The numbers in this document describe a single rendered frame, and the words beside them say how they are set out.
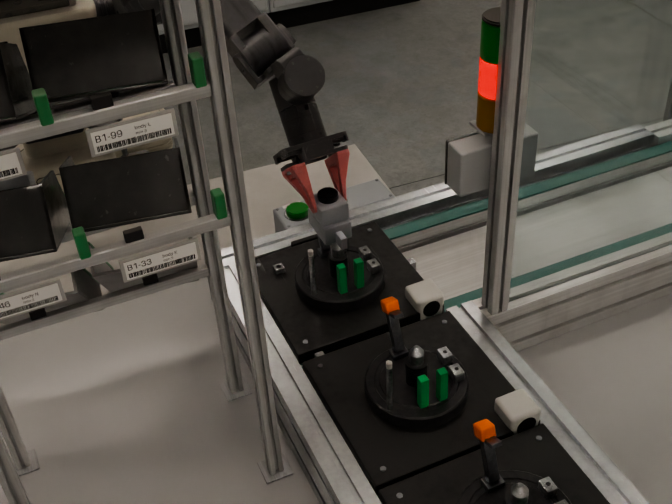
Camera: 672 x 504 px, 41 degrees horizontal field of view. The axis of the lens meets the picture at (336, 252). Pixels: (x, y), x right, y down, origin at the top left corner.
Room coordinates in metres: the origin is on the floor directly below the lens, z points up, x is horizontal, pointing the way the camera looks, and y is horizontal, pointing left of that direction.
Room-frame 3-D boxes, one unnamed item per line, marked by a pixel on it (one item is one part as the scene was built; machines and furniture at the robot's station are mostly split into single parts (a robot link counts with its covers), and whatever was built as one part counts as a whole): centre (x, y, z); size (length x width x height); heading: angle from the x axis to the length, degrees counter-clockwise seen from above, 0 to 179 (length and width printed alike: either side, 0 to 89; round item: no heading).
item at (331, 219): (1.08, 0.00, 1.10); 0.08 x 0.04 x 0.07; 22
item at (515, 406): (0.85, -0.10, 1.01); 0.24 x 0.24 x 0.13; 22
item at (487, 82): (1.05, -0.22, 1.33); 0.05 x 0.05 x 0.05
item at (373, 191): (1.32, 0.00, 0.93); 0.21 x 0.07 x 0.06; 112
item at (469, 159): (1.05, -0.22, 1.29); 0.12 x 0.05 x 0.25; 112
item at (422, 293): (1.03, -0.13, 0.97); 0.05 x 0.05 x 0.04; 22
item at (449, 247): (1.17, -0.29, 0.91); 0.84 x 0.28 x 0.10; 112
